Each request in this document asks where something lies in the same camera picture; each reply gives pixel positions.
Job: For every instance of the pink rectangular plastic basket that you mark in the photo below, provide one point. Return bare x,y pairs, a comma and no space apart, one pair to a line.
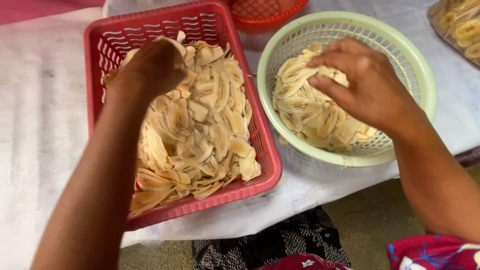
210,198

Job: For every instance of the pile of banana chips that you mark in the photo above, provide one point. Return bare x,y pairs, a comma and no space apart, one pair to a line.
210,123
322,120

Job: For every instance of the person's right hand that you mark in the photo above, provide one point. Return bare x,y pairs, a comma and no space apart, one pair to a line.
375,90

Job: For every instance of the person's left hand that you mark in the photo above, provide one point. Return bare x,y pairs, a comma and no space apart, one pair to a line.
150,71

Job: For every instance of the black white patterned skirt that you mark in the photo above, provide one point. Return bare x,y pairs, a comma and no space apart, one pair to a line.
281,236

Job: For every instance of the pink cloth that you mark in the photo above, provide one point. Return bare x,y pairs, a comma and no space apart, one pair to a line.
37,9

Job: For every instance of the handful of banana slices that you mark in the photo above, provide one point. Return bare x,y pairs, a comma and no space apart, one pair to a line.
179,47
335,77

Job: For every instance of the person's left fingers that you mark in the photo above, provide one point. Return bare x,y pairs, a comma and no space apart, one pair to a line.
176,62

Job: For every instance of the stray banana chip piece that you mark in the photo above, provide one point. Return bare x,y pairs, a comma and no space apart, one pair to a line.
283,141

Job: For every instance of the clear bag of banana chips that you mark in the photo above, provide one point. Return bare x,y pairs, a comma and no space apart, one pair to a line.
465,30

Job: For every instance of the white table cover sheet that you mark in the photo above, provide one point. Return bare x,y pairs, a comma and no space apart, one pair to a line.
37,112

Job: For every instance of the pale green round plastic basket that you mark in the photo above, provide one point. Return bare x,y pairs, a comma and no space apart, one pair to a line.
262,90

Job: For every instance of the red round plastic basket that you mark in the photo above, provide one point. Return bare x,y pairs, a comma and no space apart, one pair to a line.
262,22

